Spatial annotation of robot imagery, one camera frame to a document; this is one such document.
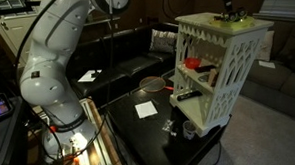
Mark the patterned throw pillow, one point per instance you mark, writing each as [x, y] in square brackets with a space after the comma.
[162, 41]

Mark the black leather couch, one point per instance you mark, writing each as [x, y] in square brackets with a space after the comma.
[120, 60]

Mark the small black item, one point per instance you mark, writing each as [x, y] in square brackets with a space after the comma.
[95, 74]

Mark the black coffee table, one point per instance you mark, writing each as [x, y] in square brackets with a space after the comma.
[150, 149]

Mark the small dark piece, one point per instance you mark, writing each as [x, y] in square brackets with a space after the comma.
[220, 18]

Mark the white french door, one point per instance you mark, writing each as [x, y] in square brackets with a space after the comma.
[12, 35]

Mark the small black object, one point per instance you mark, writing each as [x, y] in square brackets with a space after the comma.
[239, 14]

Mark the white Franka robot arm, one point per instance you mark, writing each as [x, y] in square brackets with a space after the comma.
[52, 53]

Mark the light couch pillow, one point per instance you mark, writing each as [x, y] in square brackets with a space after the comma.
[265, 47]

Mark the red bowl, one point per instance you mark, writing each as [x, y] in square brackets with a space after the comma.
[192, 63]

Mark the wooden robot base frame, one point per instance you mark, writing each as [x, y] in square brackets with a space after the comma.
[100, 144]

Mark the gray couch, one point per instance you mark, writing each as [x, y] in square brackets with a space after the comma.
[281, 86]

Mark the window blind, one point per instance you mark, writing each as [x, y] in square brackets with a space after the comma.
[284, 3]

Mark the flat black case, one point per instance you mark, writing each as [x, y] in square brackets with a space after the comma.
[205, 69]

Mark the white paper sheet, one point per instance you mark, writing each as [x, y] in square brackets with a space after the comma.
[85, 76]
[267, 64]
[146, 109]

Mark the small clear plastic packet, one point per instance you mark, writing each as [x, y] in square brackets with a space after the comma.
[168, 125]

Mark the white lattice shelf unit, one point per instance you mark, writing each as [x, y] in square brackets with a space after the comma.
[243, 55]

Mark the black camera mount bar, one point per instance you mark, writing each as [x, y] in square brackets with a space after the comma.
[11, 11]

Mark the small white scrap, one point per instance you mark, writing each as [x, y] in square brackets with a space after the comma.
[173, 133]

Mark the black remote control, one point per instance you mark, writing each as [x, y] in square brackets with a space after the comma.
[189, 95]

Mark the small wooden block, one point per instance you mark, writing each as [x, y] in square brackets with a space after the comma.
[212, 77]

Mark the yellow-green plate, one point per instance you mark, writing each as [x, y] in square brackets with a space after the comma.
[241, 23]

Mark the small dark cup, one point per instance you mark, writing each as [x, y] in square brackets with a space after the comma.
[189, 130]

